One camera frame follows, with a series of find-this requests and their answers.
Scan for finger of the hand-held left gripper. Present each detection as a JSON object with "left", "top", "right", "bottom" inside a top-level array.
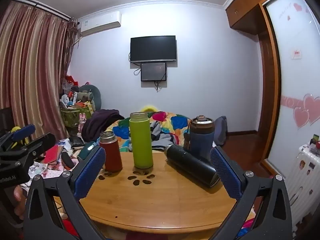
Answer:
[
  {"left": 11, "top": 124, "right": 36, "bottom": 142},
  {"left": 26, "top": 133, "right": 56, "bottom": 160}
]

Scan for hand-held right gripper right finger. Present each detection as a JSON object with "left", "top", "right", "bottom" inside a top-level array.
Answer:
[{"left": 207, "top": 146, "right": 293, "bottom": 240}]

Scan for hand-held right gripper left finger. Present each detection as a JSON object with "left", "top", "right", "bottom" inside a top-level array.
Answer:
[{"left": 23, "top": 146, "right": 107, "bottom": 240}]

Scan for red thermos cup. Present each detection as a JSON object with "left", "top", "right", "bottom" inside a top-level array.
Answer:
[{"left": 99, "top": 130, "right": 123, "bottom": 173}]

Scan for black thermos cup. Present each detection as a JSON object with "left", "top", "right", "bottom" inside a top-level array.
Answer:
[{"left": 165, "top": 143, "right": 221, "bottom": 189}]

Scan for blue tumbler cup brown lid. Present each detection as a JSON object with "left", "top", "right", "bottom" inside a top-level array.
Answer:
[{"left": 187, "top": 115, "right": 216, "bottom": 162}]

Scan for green thermos cup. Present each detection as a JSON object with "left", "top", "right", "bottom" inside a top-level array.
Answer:
[{"left": 128, "top": 111, "right": 154, "bottom": 170}]

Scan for person's left hand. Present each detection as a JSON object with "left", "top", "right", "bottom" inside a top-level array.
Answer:
[{"left": 13, "top": 186, "right": 27, "bottom": 217}]

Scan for red notebook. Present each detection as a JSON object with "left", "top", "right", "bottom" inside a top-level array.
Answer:
[{"left": 43, "top": 145, "right": 65, "bottom": 166}]

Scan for teal box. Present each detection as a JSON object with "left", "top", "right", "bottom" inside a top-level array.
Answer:
[{"left": 77, "top": 141, "right": 99, "bottom": 162}]

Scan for black glasses case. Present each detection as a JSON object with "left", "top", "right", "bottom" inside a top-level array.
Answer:
[{"left": 60, "top": 152, "right": 76, "bottom": 170}]

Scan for green basket of clutter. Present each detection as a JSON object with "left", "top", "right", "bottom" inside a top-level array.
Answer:
[{"left": 60, "top": 106, "right": 95, "bottom": 128}]

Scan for pink rabbit toy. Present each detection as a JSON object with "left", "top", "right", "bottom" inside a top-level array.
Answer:
[{"left": 78, "top": 112, "right": 87, "bottom": 131}]

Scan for dark purple cloth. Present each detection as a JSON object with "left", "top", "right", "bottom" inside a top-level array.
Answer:
[{"left": 81, "top": 109, "right": 125, "bottom": 143}]

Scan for striped brown curtain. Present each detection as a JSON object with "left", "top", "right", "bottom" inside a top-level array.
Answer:
[{"left": 0, "top": 0, "right": 78, "bottom": 140}]

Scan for grey green plush toy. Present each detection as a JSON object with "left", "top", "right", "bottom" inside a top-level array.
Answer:
[{"left": 74, "top": 83, "right": 102, "bottom": 111}]

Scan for red bag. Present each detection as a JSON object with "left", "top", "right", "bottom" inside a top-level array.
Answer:
[{"left": 65, "top": 75, "right": 79, "bottom": 87}]

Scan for colourful patchwork blanket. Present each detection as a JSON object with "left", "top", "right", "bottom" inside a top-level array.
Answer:
[{"left": 105, "top": 110, "right": 198, "bottom": 153}]

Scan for grey striped garment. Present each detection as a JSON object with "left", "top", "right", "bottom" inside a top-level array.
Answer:
[{"left": 149, "top": 122, "right": 181, "bottom": 151}]

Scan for white radiator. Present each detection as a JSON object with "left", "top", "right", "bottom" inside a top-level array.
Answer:
[{"left": 284, "top": 144, "right": 320, "bottom": 227}]

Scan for yellow round toy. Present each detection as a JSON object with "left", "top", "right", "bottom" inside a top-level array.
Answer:
[{"left": 140, "top": 104, "right": 158, "bottom": 113}]

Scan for frosted wardrobe door heart stickers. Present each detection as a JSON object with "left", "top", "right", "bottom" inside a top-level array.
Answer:
[{"left": 257, "top": 0, "right": 320, "bottom": 180}]

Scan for white air conditioner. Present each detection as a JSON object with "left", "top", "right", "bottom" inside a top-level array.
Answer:
[{"left": 79, "top": 11, "right": 122, "bottom": 37}]

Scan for wooden overhead cabinet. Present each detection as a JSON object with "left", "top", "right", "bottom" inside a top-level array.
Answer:
[{"left": 225, "top": 0, "right": 292, "bottom": 36}]

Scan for black monitor cable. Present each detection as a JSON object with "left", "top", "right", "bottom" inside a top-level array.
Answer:
[{"left": 153, "top": 73, "right": 167, "bottom": 92}]

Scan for black television cable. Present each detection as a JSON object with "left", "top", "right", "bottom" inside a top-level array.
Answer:
[{"left": 128, "top": 52, "right": 142, "bottom": 77}]

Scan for small black wall monitor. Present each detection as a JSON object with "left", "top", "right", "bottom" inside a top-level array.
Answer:
[{"left": 140, "top": 62, "right": 167, "bottom": 82}]

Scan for black wall television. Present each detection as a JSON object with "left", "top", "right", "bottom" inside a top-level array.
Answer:
[{"left": 130, "top": 35, "right": 178, "bottom": 63}]

